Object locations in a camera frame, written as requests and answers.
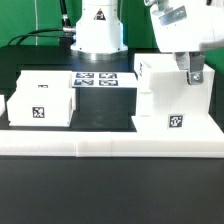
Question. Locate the white drawer tray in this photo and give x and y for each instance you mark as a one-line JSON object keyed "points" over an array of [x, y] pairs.
{"points": [[44, 79], [41, 107]]}

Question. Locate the white L-shaped obstacle rail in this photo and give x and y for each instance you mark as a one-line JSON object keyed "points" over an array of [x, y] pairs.
{"points": [[108, 144]]}

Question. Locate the white fiducial marker sheet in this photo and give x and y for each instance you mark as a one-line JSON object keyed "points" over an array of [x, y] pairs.
{"points": [[104, 80]]}

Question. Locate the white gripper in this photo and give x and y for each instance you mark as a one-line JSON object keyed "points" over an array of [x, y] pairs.
{"points": [[182, 26]]}

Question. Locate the white front drawer tray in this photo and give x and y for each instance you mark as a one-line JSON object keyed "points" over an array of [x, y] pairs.
{"points": [[41, 107]]}

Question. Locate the white drawer cabinet box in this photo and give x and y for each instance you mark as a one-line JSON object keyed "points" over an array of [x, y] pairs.
{"points": [[165, 101]]}

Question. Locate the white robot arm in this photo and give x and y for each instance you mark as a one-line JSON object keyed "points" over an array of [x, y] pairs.
{"points": [[99, 32]]}

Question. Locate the white rear drawer tray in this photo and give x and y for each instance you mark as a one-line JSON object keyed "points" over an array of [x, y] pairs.
{"points": [[44, 79]]}

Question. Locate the white block at left edge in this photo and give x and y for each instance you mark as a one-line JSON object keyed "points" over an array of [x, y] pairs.
{"points": [[2, 104]]}

